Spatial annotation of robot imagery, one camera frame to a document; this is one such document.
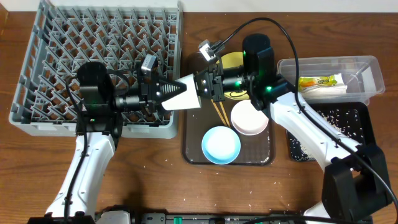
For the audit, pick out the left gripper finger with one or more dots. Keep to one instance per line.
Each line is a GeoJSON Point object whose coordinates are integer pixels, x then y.
{"type": "Point", "coordinates": [173, 100]}
{"type": "Point", "coordinates": [164, 84]}

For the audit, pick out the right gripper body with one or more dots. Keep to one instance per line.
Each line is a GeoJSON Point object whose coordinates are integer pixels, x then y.
{"type": "Point", "coordinates": [216, 73]}

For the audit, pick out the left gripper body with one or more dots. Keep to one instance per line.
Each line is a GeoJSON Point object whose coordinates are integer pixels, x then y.
{"type": "Point", "coordinates": [149, 94]}

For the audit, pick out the white cup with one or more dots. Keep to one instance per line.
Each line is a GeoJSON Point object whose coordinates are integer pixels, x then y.
{"type": "Point", "coordinates": [190, 99]}

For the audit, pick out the yellow plate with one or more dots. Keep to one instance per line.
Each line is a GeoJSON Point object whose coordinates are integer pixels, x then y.
{"type": "Point", "coordinates": [234, 59]}

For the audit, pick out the pink bowl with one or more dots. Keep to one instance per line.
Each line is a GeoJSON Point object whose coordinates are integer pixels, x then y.
{"type": "Point", "coordinates": [247, 120]}

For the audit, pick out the blue bowl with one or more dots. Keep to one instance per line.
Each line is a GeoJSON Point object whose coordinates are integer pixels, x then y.
{"type": "Point", "coordinates": [221, 145]}

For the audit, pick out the green snack wrapper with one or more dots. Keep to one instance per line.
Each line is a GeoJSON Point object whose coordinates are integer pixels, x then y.
{"type": "Point", "coordinates": [308, 83]}

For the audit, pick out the white paper napkin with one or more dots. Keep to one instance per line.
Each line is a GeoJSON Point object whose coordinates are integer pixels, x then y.
{"type": "Point", "coordinates": [340, 87]}

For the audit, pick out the leftover rice pile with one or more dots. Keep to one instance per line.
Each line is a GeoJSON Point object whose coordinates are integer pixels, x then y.
{"type": "Point", "coordinates": [345, 121]}

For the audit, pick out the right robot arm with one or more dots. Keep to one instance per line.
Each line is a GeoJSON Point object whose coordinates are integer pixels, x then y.
{"type": "Point", "coordinates": [355, 182]}

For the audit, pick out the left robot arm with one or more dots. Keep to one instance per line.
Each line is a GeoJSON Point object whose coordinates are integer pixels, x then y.
{"type": "Point", "coordinates": [107, 94]}

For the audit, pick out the black waste tray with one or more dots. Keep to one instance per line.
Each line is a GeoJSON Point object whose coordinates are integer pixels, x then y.
{"type": "Point", "coordinates": [364, 117]}

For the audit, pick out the left wooden chopstick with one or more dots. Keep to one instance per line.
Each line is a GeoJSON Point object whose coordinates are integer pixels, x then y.
{"type": "Point", "coordinates": [219, 113]}

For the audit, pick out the wooden chopstick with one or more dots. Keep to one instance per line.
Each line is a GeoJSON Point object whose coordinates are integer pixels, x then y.
{"type": "Point", "coordinates": [219, 113]}
{"type": "Point", "coordinates": [224, 114]}

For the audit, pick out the right wooden chopstick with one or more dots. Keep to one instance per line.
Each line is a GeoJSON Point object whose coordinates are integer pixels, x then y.
{"type": "Point", "coordinates": [224, 114]}

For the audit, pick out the dark brown serving tray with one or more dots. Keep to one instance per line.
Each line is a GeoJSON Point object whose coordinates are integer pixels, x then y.
{"type": "Point", "coordinates": [257, 150]}

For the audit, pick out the grey dish rack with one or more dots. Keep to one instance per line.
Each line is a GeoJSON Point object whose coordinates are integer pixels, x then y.
{"type": "Point", "coordinates": [64, 38]}

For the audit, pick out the clear plastic bin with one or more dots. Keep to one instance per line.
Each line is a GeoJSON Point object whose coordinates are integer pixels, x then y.
{"type": "Point", "coordinates": [361, 74]}

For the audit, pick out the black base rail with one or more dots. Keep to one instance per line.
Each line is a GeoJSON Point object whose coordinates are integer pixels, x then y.
{"type": "Point", "coordinates": [161, 218]}

